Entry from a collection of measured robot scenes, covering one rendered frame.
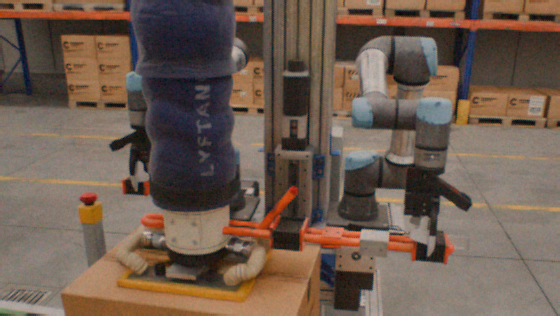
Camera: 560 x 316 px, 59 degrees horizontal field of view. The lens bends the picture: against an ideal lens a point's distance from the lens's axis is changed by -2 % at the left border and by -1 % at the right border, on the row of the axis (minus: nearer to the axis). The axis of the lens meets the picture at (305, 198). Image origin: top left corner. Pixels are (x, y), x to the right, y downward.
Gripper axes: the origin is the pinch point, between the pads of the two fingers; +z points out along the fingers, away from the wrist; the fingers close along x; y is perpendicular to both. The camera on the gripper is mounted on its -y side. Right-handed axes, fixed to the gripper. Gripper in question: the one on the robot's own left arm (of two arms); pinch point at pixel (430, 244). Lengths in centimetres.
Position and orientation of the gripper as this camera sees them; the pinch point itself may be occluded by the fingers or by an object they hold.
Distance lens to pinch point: 127.9
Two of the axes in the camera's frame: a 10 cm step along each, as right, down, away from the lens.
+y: -9.8, -0.7, 1.6
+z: -0.1, 9.4, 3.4
